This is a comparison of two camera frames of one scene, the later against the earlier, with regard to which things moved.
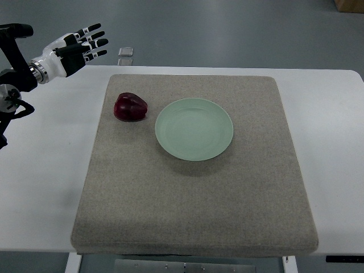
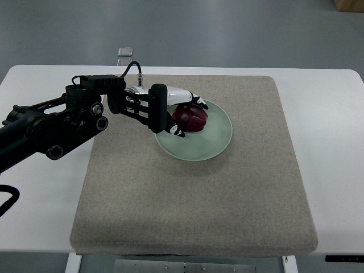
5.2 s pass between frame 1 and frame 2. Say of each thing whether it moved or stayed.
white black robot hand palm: moved
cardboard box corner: stayed
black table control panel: stayed
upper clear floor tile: stayed
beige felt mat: stayed
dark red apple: moved
